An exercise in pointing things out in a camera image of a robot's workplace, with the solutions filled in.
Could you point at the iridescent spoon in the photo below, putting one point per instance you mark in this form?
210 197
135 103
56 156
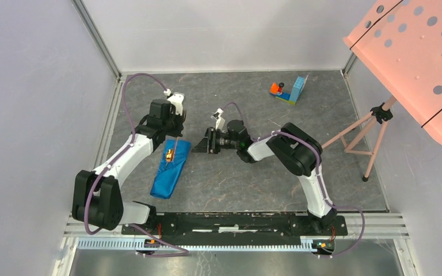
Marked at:
169 156

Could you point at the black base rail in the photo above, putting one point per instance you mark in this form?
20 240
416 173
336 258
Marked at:
180 233

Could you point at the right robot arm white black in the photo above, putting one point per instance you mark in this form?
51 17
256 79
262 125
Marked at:
295 149

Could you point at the pink perforated music stand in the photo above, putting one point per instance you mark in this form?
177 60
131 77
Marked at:
400 42

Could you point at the toy brick set colourful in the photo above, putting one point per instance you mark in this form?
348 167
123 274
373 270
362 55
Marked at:
291 96

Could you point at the blue cloth napkin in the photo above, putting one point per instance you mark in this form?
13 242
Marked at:
165 181

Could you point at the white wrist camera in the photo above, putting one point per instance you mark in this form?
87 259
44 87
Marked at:
219 120
176 99

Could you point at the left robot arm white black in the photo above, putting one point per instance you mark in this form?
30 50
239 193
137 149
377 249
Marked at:
97 200

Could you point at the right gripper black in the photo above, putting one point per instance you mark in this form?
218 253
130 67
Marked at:
209 144

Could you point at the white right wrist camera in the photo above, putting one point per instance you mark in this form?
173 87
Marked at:
219 120

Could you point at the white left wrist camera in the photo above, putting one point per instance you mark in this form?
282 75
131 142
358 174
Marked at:
176 99

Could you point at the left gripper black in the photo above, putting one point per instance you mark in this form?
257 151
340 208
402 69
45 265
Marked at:
178 132

